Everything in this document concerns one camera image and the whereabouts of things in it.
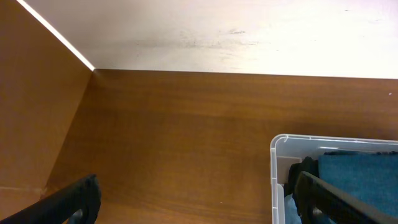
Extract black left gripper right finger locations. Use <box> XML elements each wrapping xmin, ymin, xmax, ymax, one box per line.
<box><xmin>294</xmin><ymin>172</ymin><xmax>397</xmax><ymax>224</ymax></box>

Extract black garment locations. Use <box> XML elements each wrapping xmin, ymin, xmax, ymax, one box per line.
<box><xmin>283</xmin><ymin>156</ymin><xmax>320</xmax><ymax>197</ymax></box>

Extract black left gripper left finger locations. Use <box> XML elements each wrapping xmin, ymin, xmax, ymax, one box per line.
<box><xmin>1</xmin><ymin>174</ymin><xmax>101</xmax><ymax>224</ymax></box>

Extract clear plastic storage bin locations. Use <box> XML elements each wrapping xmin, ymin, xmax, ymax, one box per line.
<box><xmin>270</xmin><ymin>134</ymin><xmax>397</xmax><ymax>224</ymax></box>

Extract dark blue jeans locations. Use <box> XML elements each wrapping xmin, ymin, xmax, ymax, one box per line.
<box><xmin>318</xmin><ymin>152</ymin><xmax>397</xmax><ymax>217</ymax></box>

